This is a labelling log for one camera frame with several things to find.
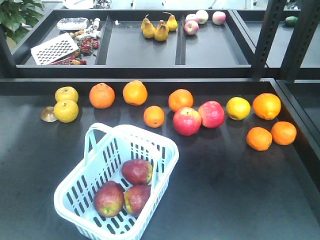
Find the brown pear right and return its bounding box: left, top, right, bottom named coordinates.
left=163, top=11, right=179, bottom=32

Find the brown pear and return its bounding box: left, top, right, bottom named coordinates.
left=140, top=14, right=156, bottom=39
left=163, top=11, right=179, bottom=32
left=154, top=20, right=169, bottom=42

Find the pink apple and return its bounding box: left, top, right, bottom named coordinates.
left=212, top=11, right=226, bottom=26
left=184, top=20, right=199, bottom=36

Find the white perforated grater tray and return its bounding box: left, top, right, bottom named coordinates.
left=30, top=33, right=79, bottom=65

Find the small orange front right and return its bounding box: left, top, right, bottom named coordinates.
left=270, top=121, right=297, bottom=146

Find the pale apple back middle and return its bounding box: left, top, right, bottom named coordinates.
left=195, top=9, right=209, bottom=25

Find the yellow pear-apple back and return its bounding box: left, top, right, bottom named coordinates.
left=55, top=86, right=79, bottom=103

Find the bright red apple right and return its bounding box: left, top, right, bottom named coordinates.
left=198, top=100, right=225, bottom=129

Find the pink apple right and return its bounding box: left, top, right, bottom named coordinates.
left=212, top=11, right=226, bottom=26

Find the small orange front left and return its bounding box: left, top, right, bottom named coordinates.
left=246, top=127, right=273, bottom=151

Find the small orange centre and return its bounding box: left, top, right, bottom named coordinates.
left=143, top=105, right=165, bottom=128

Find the yellow pear-apple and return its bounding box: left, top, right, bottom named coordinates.
left=53, top=99, right=79, bottom=123
left=55, top=86, right=79, bottom=103

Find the white electronic scale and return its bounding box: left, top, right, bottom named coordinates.
left=56, top=17, right=89, bottom=31

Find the orange back left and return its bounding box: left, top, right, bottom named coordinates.
left=89, top=82, right=115, bottom=109

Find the pink apple front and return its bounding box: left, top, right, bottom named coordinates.
left=184, top=20, right=199, bottom=36

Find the orange back middle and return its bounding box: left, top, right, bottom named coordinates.
left=122, top=80, right=148, bottom=106

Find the dark red apple front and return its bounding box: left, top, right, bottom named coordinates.
left=121, top=159, right=153, bottom=186

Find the small orange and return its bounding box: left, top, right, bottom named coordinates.
left=246, top=127, right=273, bottom=151
left=143, top=105, right=165, bottom=128
left=270, top=121, right=297, bottom=146

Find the yellow pear-apple front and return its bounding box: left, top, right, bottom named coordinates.
left=53, top=99, right=79, bottom=123

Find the black upright shelf post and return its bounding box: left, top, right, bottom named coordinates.
left=242, top=9, right=320, bottom=80

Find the orange behind red apples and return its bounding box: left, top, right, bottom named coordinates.
left=168, top=89, right=194, bottom=112

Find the bright red apple left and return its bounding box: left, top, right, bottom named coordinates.
left=173, top=107, right=202, bottom=136

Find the bright red apple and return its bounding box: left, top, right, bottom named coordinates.
left=198, top=100, right=225, bottom=129
left=173, top=107, right=202, bottom=136

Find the large orange with nub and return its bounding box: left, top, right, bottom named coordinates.
left=252, top=93, right=281, bottom=121

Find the black wooden display stand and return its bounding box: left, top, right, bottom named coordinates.
left=0, top=9, right=320, bottom=240

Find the light blue plastic basket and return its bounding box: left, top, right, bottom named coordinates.
left=53, top=123, right=179, bottom=240

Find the brown mushroom cap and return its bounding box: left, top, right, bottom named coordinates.
left=40, top=106, right=58, bottom=123

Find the green potted plant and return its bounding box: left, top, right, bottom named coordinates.
left=0, top=0, right=45, bottom=44

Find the dark red apple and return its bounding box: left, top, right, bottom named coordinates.
left=93, top=180, right=125, bottom=218
left=121, top=159, right=153, bottom=186
left=124, top=184, right=151, bottom=217

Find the brown pear middle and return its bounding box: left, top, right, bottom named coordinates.
left=154, top=20, right=169, bottom=42

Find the brown pear left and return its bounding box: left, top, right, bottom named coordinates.
left=140, top=14, right=156, bottom=39

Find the yellow round citrus fruit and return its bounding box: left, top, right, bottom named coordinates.
left=226, top=96, right=251, bottom=121

